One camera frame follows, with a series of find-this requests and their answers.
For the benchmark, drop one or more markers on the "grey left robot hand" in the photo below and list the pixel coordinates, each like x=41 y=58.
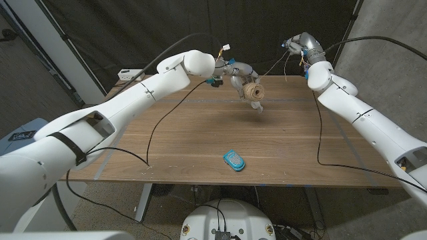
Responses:
x=241 y=71

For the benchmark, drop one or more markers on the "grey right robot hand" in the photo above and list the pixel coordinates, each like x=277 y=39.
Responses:
x=307 y=45

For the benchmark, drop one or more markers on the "brown twine spool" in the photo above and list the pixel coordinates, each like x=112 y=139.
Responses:
x=254 y=91

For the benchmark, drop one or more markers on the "brown twine strand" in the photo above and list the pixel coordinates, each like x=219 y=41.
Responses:
x=277 y=63

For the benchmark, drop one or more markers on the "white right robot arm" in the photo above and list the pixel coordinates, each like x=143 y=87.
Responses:
x=373 y=120

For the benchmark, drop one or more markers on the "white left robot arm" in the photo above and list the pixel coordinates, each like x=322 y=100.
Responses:
x=100 y=123

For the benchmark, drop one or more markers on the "white tape roll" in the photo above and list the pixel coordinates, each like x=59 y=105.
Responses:
x=257 y=107

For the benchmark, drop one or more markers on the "blue oval scrubber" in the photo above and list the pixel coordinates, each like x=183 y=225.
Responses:
x=234 y=160

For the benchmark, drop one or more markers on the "black backdrop curtain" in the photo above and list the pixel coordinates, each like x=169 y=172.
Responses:
x=133 y=26

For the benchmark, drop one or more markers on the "black ribbed disc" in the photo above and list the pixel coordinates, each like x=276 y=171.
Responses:
x=162 y=190

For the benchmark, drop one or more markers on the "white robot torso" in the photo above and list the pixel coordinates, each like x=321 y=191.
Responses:
x=230 y=216

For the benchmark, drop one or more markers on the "white table leg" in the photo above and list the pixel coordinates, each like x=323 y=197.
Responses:
x=143 y=203

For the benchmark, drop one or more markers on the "blue plastic container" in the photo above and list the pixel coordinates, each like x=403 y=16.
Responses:
x=26 y=128

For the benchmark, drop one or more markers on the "black flat device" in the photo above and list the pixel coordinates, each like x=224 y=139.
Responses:
x=22 y=135

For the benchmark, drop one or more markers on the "black backdrop frame pole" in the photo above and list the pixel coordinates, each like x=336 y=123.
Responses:
x=347 y=33
x=66 y=41

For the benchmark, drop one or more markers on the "dark grey wall rail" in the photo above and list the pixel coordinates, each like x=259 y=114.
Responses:
x=43 y=61

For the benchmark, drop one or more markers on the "black wall fixture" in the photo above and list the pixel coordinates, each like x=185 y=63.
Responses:
x=7 y=34

